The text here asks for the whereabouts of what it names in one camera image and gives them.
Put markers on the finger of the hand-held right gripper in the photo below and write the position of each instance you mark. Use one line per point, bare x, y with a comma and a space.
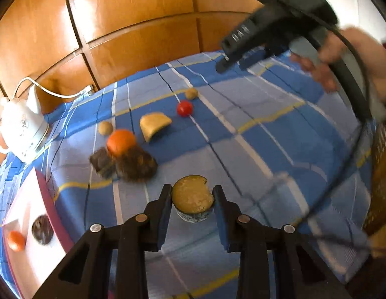
253, 58
227, 64

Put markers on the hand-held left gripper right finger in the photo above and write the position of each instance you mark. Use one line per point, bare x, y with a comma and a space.
221, 224

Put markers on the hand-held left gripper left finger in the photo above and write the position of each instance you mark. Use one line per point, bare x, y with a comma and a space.
165, 221

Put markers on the yellow-topped dark cylinder slice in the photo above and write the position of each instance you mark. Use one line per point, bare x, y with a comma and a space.
191, 196

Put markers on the small brown kiwi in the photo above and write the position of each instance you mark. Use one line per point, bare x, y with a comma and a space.
191, 93
105, 127

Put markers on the large dark brown round food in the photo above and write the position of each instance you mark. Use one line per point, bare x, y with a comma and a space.
135, 165

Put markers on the orange mandarin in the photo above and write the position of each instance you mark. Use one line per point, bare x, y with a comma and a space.
16, 240
120, 141

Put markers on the white tray with pink rim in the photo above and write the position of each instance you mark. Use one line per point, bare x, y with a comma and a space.
27, 205

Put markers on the person's right hand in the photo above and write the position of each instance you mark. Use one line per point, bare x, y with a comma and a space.
352, 46

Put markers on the red tomato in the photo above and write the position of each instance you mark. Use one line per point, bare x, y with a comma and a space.
184, 108

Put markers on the blue plaid blanket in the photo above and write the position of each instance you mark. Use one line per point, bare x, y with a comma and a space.
258, 124

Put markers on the dark brown yellow-faced chunk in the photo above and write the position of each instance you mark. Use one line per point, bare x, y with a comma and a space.
101, 162

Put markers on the yellow wedge slice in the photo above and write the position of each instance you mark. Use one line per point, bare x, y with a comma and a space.
152, 124

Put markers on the wooden panel headboard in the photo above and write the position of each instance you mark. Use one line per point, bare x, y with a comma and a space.
133, 12

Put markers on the small dark brown round food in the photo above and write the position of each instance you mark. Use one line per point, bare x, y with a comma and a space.
41, 229

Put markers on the person's patterned brown clothing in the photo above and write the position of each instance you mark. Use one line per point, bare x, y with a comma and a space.
381, 174

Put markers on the white ceramic kettle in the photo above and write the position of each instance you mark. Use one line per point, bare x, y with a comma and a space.
21, 127

